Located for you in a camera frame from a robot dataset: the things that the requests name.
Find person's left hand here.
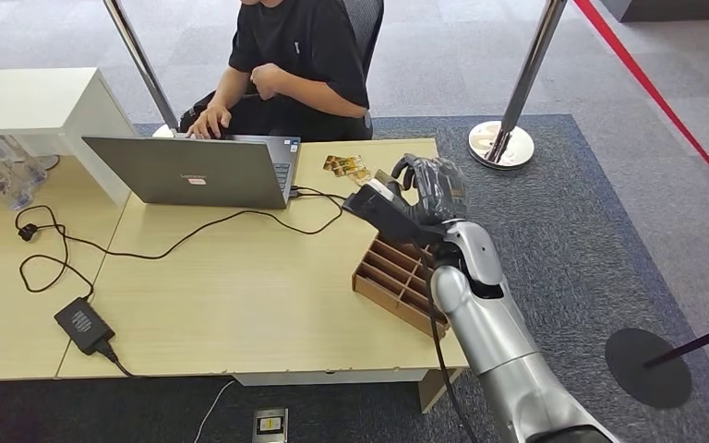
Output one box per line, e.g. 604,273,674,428
248,63,288,102

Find person's right hand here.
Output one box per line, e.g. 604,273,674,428
186,103,234,140

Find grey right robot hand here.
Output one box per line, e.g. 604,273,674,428
390,153,471,229

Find person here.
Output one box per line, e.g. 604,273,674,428
178,0,386,143

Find gold patterned card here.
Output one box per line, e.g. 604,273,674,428
322,154,355,178
344,155,373,186

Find wooden slotted card organizer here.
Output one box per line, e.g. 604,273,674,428
351,234,453,340

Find clear plastic wrap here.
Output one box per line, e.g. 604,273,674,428
415,157,471,224

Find grey laptop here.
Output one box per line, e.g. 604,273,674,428
82,134,302,211

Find black mesh office chair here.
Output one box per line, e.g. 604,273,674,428
341,0,386,140

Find white side table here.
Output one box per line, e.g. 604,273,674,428
0,66,138,206

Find wooden desk leg panel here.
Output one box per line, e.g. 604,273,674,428
418,366,467,415

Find black power adapter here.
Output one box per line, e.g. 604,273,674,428
53,297,116,356

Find red barrier belt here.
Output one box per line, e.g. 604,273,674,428
571,0,709,210

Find silver box yellow label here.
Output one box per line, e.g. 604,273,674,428
251,407,290,443

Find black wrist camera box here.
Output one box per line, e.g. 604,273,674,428
342,181,448,249

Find chrome stanchion post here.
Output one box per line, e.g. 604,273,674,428
102,0,181,139
467,0,570,171

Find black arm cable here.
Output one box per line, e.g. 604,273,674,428
423,257,481,443

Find thin black laptop cable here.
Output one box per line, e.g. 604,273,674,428
15,185,346,301

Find black mains cable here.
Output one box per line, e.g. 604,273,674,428
94,339,141,379

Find black stanchion post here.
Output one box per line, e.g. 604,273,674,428
605,315,709,411

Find white floor cable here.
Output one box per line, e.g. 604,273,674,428
192,378,236,443

